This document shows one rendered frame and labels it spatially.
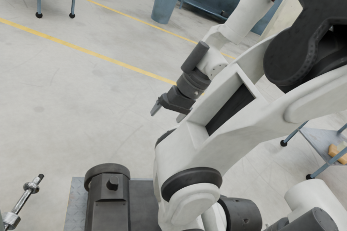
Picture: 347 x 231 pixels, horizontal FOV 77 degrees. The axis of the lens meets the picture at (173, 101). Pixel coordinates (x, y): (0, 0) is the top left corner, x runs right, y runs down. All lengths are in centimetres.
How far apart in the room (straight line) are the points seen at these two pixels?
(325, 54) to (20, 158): 170
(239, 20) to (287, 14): 519
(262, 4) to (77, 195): 103
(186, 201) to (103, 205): 49
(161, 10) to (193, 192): 438
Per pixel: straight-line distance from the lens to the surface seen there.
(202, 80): 64
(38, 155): 178
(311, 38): 41
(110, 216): 92
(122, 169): 102
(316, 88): 39
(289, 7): 577
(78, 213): 112
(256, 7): 60
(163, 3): 467
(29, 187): 100
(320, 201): 39
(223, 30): 62
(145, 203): 99
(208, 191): 50
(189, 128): 49
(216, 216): 88
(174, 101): 68
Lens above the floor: 142
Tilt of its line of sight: 34 degrees down
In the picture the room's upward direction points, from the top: 25 degrees clockwise
